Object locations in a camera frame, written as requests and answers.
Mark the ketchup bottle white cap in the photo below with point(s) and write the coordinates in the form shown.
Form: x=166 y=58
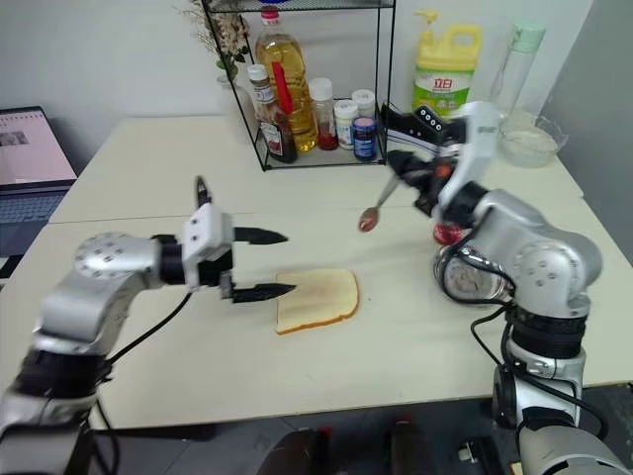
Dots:
x=277 y=133

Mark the white flower vase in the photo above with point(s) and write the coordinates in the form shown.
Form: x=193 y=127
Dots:
x=232 y=96

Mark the open laptop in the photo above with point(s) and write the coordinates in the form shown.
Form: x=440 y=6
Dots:
x=29 y=158

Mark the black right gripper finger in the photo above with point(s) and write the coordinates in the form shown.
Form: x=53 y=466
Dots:
x=401 y=161
x=413 y=180

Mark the blue label jar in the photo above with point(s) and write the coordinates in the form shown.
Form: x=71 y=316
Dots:
x=365 y=138

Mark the black and white sneaker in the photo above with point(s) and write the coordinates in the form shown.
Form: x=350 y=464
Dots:
x=413 y=126

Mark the toasted bread slice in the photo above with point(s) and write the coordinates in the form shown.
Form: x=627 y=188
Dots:
x=316 y=299

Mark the small white-capped jar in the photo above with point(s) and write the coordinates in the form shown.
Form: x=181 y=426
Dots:
x=364 y=101

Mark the yellow dish soap bottle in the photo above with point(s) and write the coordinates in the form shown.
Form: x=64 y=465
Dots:
x=445 y=74

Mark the white plastic jar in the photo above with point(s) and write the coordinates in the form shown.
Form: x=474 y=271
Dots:
x=345 y=126

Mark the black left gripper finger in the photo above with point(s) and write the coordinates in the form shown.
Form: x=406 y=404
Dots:
x=259 y=236
x=262 y=293

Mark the dried flower bunch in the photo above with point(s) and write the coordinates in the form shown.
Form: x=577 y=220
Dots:
x=227 y=34

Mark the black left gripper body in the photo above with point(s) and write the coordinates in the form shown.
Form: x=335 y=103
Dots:
x=213 y=269

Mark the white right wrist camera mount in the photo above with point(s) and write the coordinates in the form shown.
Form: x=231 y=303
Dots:
x=477 y=143

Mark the clear glass bowl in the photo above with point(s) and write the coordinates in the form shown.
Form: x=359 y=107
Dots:
x=529 y=143

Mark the small red spice bottle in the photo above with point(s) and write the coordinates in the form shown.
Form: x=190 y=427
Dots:
x=324 y=119

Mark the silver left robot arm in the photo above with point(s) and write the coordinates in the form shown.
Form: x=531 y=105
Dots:
x=94 y=292

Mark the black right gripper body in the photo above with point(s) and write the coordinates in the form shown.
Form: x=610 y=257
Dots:
x=431 y=180

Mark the clear bottle green lid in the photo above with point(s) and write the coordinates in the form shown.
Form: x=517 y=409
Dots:
x=521 y=64

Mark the glass jam jar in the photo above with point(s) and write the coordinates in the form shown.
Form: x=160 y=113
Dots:
x=470 y=282

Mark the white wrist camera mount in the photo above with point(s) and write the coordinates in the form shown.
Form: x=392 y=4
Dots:
x=477 y=143
x=203 y=227

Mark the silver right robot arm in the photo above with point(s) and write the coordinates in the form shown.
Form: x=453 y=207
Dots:
x=544 y=257

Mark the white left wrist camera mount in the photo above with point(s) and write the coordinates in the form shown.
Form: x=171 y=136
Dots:
x=203 y=227

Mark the metal spoon with jam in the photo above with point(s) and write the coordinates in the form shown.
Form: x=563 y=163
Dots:
x=369 y=219

